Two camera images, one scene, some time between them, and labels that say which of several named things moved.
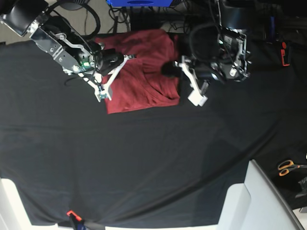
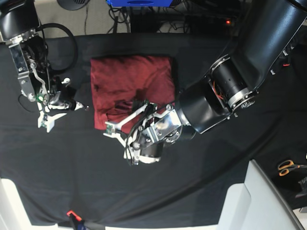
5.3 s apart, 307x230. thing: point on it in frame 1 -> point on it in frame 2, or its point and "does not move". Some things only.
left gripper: [109, 63] -> [64, 97]
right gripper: [199, 74] -> [144, 133]
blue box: [140, 3] does not move
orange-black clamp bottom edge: [79, 222] does not move
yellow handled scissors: [286, 166] does not move
